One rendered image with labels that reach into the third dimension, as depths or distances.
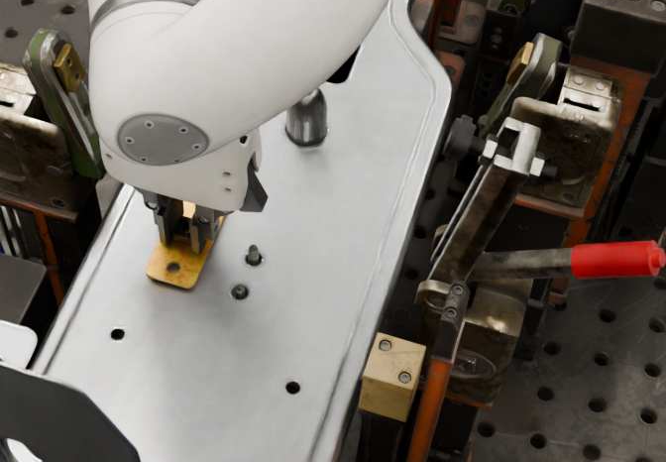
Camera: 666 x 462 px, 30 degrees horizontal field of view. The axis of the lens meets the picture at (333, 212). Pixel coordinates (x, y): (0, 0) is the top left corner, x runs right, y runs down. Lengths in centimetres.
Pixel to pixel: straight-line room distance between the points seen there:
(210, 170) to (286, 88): 20
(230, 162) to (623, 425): 57
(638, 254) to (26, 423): 39
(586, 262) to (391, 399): 15
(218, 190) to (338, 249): 14
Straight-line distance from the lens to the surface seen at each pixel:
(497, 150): 73
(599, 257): 79
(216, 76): 60
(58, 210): 104
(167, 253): 91
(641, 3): 95
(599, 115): 93
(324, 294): 90
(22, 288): 94
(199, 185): 81
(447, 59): 143
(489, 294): 86
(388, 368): 80
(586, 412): 122
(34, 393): 52
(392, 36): 105
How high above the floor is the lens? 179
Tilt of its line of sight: 57 degrees down
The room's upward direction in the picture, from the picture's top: 4 degrees clockwise
